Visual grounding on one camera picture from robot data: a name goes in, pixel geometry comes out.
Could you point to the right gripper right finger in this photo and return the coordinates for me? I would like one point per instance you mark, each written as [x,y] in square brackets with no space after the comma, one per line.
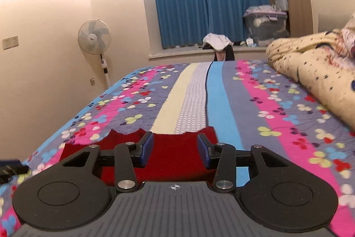
[220,157]

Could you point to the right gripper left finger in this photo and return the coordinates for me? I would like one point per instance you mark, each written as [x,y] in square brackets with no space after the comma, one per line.
[130,155]

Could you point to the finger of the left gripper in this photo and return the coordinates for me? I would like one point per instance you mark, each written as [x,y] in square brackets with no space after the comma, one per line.
[10,168]

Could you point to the red knit sweater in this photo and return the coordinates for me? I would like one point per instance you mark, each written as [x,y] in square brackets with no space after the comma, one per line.
[174,157]

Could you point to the white clothes pile on sill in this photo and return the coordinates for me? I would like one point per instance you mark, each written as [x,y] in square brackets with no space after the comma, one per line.
[217,41]

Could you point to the colourful floral bed blanket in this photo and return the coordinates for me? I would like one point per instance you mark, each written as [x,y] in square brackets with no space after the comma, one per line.
[246,102]

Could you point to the white standing fan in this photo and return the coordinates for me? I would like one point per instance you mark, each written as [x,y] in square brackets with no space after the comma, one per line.
[94,37]

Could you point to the cream star-print duvet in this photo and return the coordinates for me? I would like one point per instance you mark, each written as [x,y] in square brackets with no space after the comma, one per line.
[323,63]

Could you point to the white box on shelf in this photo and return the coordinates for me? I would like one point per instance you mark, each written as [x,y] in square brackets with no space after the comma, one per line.
[281,5]

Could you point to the double wall switch plate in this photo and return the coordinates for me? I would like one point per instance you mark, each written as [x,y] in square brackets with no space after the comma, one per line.
[10,42]

